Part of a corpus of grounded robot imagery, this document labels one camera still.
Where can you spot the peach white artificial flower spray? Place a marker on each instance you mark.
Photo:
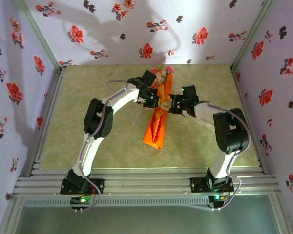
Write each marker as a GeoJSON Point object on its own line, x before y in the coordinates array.
{"type": "Point", "coordinates": [161, 76]}

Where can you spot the pink rose artificial flower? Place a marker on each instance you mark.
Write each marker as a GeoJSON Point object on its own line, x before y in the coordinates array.
{"type": "Point", "coordinates": [170, 70]}

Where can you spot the white satin ribbon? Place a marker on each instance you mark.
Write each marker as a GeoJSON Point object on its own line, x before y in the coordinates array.
{"type": "Point", "coordinates": [164, 105]}

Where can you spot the orange wrapping paper sheet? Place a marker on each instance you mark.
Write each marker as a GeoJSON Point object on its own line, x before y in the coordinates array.
{"type": "Point", "coordinates": [156, 131]}

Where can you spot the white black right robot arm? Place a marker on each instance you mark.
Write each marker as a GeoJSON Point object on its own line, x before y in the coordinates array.
{"type": "Point", "coordinates": [205, 113]}

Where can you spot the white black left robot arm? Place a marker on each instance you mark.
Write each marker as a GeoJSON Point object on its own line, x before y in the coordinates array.
{"type": "Point", "coordinates": [122, 97]}

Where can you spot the aluminium corner post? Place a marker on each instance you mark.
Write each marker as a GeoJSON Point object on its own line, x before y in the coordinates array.
{"type": "Point", "coordinates": [37, 31]}
{"type": "Point", "coordinates": [252, 31]}

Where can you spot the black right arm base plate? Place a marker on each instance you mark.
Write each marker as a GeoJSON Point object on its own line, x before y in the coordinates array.
{"type": "Point", "coordinates": [196, 185]}

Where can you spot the aluminium frame cross rail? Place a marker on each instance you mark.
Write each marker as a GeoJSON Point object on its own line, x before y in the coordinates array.
{"type": "Point", "coordinates": [149, 184]}

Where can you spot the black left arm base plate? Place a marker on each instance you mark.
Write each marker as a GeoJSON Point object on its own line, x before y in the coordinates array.
{"type": "Point", "coordinates": [100, 187]}

